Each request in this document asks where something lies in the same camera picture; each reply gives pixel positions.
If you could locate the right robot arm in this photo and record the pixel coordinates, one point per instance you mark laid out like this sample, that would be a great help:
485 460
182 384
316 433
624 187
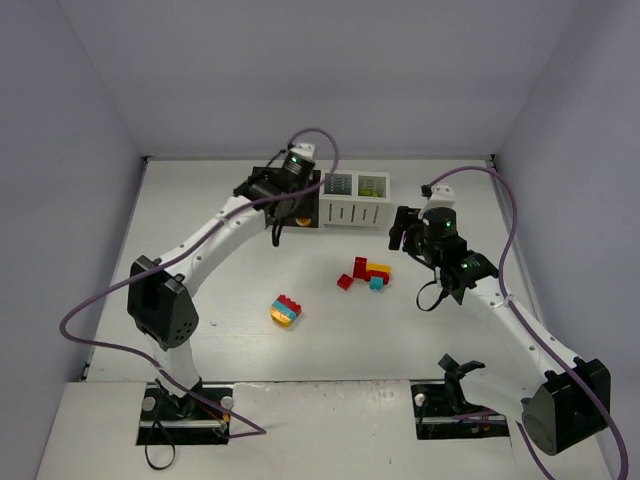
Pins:
557 397

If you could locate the yellow red arch lego stack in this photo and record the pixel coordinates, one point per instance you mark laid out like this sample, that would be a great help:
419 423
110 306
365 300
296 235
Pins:
381 271

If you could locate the orange flower lego piece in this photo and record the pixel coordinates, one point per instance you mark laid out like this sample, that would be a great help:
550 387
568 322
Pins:
302 221

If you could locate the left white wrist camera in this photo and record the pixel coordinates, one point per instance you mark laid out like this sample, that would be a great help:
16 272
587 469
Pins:
304 149

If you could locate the small red lego brick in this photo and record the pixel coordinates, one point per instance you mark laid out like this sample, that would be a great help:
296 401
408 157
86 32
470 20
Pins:
345 282

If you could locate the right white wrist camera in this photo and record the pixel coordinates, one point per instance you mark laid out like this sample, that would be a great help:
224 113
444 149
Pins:
437 196

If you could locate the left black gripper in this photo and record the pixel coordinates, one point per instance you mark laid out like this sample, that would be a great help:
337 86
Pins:
282 212

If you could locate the red blue orange lego stack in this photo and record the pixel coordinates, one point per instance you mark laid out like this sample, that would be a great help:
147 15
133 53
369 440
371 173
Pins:
284 311

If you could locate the teal lego brick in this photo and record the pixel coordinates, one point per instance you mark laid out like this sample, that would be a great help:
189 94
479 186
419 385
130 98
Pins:
338 185

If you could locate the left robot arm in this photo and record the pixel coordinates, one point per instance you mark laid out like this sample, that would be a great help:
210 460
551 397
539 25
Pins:
161 304

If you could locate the large red lego brick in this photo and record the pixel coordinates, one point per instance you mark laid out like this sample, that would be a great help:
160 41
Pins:
360 268

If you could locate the black double bin container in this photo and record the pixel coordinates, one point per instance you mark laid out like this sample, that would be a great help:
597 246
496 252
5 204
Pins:
308 208

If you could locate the cyan small lego brick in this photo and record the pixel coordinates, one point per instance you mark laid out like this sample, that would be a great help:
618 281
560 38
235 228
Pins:
376 283

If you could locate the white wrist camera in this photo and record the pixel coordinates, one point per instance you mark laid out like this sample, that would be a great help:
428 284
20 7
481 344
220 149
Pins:
304 149
437 196

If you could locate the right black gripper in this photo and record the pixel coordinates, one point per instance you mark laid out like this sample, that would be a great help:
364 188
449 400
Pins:
400 230

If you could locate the white double bin container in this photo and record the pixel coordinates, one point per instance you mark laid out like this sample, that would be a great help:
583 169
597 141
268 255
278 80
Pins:
354 210

